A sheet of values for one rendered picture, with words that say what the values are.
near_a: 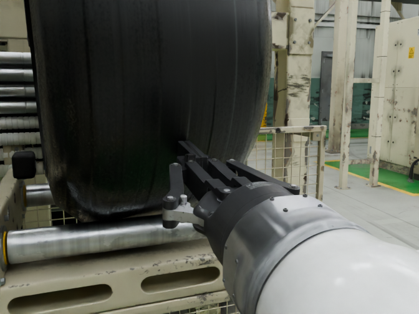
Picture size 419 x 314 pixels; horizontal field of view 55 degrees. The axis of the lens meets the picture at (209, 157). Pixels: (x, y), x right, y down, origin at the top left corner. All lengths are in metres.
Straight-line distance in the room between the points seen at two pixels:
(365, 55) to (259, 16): 11.60
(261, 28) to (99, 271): 0.38
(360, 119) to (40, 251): 11.69
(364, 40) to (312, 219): 11.89
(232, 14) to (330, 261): 0.35
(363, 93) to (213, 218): 11.81
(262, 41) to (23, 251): 0.41
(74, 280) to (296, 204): 0.39
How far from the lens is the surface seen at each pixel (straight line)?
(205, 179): 0.37
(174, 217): 0.33
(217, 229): 0.29
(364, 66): 12.08
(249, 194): 0.28
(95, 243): 0.59
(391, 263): 0.19
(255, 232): 0.24
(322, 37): 11.43
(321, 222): 0.23
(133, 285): 0.60
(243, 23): 0.49
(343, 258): 0.19
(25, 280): 0.60
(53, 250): 0.59
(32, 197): 0.86
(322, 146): 1.28
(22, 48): 1.21
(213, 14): 0.48
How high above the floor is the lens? 1.11
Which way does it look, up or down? 10 degrees down
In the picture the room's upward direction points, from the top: straight up
